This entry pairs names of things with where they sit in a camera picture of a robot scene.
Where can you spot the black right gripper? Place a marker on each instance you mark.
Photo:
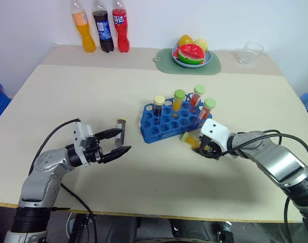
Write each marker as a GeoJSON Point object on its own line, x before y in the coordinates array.
{"type": "Point", "coordinates": [211, 149]}

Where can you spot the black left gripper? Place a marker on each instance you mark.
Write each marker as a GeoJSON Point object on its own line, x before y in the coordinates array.
{"type": "Point", "coordinates": [94, 152]}

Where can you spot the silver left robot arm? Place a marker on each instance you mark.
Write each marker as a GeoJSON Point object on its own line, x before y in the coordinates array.
{"type": "Point", "coordinates": [45, 164]}

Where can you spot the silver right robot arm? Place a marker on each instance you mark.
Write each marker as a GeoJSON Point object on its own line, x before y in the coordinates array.
{"type": "Point", "coordinates": [278, 158]}

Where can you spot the dark test tube yellow cap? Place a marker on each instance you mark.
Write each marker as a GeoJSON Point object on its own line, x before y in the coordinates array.
{"type": "Point", "coordinates": [120, 132]}
{"type": "Point", "coordinates": [158, 106]}

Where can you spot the red test tube green cap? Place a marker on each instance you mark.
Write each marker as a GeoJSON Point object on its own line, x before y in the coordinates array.
{"type": "Point", "coordinates": [195, 97]}
{"type": "Point", "coordinates": [207, 108]}

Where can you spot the blue test tube rack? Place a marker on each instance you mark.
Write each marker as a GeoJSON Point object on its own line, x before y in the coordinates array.
{"type": "Point", "coordinates": [164, 124]}

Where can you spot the orange test tube green cap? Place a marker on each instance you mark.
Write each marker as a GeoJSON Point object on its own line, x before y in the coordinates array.
{"type": "Point", "coordinates": [177, 101]}

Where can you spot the light blue plate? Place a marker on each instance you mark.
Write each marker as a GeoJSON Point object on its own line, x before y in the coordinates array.
{"type": "Point", "coordinates": [207, 59]}

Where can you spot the green silicone mat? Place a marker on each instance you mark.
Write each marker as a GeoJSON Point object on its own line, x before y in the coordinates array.
{"type": "Point", "coordinates": [166, 64]}

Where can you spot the toy watermelon slice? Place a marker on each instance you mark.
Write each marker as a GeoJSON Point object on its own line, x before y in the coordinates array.
{"type": "Point", "coordinates": [190, 54]}

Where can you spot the toy yellow bumpy fruit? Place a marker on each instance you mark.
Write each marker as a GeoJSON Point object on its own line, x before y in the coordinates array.
{"type": "Point", "coordinates": [201, 44]}

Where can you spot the clear plastic cup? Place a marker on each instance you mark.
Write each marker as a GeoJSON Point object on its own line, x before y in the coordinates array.
{"type": "Point", "coordinates": [250, 54]}

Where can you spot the toy orange fruit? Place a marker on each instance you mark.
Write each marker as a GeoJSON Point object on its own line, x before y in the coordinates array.
{"type": "Point", "coordinates": [185, 40]}

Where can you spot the dark cola bottle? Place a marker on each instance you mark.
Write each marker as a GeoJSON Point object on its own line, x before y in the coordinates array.
{"type": "Point", "coordinates": [104, 33]}

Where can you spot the red soda bottle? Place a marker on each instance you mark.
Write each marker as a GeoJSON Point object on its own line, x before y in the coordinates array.
{"type": "Point", "coordinates": [121, 33]}

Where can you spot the orange soda bottle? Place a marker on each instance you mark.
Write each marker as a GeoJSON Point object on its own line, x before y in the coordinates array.
{"type": "Point", "coordinates": [85, 33]}

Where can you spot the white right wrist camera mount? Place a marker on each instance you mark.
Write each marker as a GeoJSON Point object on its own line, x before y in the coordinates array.
{"type": "Point", "coordinates": [216, 131]}

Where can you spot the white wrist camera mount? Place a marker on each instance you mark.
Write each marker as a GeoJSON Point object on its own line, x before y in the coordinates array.
{"type": "Point", "coordinates": [216, 131]}
{"type": "Point", "coordinates": [81, 131]}

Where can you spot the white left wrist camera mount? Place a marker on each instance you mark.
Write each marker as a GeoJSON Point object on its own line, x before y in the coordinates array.
{"type": "Point", "coordinates": [81, 131]}

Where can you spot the black frame under table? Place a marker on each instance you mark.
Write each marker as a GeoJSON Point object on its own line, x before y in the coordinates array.
{"type": "Point", "coordinates": [79, 229]}

